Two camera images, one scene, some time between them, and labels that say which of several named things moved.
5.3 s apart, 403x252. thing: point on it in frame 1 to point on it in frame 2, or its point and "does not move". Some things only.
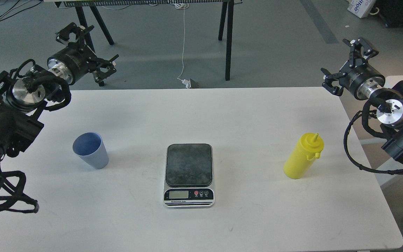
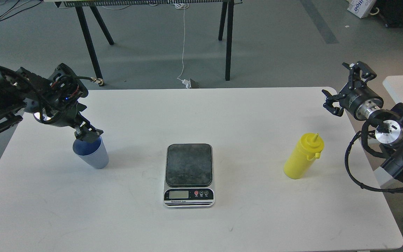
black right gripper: (356, 75) to (358, 99)
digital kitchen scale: (189, 178) does not move
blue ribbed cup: (90, 147) does not move
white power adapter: (187, 83) does not move
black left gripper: (72, 63) to (59, 106)
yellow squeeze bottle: (308, 148) does not move
